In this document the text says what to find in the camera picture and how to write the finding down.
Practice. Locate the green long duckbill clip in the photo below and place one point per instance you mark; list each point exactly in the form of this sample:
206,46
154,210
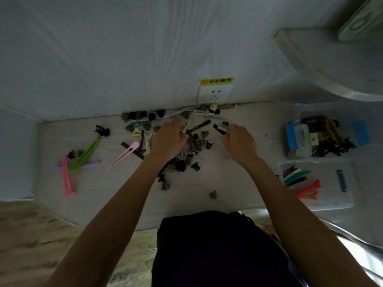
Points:
86,153

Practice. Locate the brown long hair clip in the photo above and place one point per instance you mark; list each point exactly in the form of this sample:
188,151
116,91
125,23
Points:
229,106

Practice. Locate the person's left fingers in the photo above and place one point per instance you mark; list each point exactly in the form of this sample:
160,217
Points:
176,128

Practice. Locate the blue comb hair clip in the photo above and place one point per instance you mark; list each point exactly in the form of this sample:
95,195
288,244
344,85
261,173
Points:
341,180

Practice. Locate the purple long duckbill clip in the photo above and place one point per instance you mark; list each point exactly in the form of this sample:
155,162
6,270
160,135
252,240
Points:
91,163

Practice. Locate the yellow warning sticker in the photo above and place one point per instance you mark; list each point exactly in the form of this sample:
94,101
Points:
217,81

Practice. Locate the white long hair clip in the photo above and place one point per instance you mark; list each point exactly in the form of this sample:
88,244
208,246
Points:
147,143

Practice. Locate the brown small claw clip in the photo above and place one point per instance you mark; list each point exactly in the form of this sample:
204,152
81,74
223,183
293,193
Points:
213,194

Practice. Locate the person's left hand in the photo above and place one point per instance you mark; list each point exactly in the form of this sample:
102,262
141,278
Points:
167,143

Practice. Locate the person's left forearm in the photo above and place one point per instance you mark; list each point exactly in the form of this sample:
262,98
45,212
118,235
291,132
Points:
107,224

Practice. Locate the cream slim hair clip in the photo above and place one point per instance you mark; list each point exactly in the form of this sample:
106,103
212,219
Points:
187,127

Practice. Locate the light pink long duckbill clip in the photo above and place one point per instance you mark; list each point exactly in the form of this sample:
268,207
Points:
124,155

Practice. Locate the black long hair clip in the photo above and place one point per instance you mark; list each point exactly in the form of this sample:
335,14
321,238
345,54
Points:
199,126

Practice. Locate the orange duckbill clip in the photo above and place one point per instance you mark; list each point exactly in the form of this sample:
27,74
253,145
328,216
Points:
309,188

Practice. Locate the checkered slim hair clip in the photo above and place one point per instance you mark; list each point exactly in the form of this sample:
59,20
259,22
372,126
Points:
191,153

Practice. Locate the teal duckbill clip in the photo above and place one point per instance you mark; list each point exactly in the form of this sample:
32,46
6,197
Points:
296,177

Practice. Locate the person's right hand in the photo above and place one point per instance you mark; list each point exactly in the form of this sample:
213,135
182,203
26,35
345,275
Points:
241,144

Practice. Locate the white corner shelf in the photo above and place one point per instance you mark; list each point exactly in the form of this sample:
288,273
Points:
329,62

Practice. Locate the clear flat plastic box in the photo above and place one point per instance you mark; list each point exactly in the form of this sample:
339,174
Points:
320,185

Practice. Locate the green round object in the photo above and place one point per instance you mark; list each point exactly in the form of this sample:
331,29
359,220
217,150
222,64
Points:
362,22

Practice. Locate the tiny black claw clip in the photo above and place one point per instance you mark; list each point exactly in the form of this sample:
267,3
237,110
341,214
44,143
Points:
71,154

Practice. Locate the black and white hair clip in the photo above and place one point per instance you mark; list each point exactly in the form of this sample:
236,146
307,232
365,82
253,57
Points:
220,129

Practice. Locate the person's right fingers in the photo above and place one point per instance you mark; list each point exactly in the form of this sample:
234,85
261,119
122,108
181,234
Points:
235,131

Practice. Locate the pile of small claw clips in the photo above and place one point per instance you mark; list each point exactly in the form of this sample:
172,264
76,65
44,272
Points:
179,167

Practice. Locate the person's right forearm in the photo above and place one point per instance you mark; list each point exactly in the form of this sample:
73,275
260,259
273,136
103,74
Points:
302,224

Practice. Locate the black flat hair clip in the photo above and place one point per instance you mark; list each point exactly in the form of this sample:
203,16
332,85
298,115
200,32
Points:
131,150

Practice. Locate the black claw hair clip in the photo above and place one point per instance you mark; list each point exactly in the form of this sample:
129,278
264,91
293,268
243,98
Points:
102,131

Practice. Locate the white wall socket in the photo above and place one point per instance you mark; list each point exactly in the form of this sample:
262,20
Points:
214,94

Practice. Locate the clear box of hair clips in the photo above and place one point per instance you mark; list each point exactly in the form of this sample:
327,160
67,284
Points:
323,135

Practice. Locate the person's black clothing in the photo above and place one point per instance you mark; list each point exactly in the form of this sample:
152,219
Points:
218,251

